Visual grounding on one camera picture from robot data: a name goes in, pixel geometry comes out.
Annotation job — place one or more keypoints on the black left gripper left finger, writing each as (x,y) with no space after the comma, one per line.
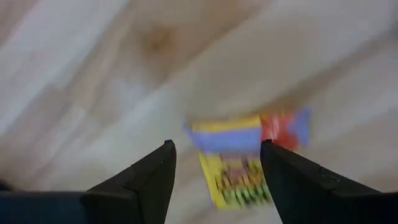
(146,186)

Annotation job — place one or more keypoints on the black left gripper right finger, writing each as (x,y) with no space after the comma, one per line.
(298,193)

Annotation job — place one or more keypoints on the yellow Sour Patch candy bag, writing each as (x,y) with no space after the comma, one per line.
(233,174)

